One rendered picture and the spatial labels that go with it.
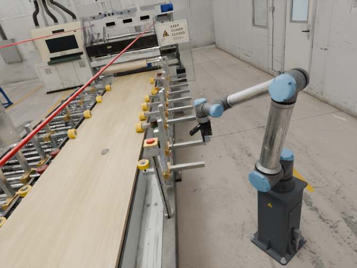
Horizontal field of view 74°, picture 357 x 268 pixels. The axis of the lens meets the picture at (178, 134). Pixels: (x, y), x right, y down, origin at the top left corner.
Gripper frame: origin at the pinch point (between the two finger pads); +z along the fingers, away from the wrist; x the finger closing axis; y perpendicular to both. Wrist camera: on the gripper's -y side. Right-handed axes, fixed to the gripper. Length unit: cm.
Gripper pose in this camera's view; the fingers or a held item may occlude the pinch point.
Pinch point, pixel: (204, 143)
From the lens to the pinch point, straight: 188.0
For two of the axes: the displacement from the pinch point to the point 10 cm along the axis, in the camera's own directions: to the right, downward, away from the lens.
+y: 9.8, -1.8, -0.7
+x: -0.2, -4.7, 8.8
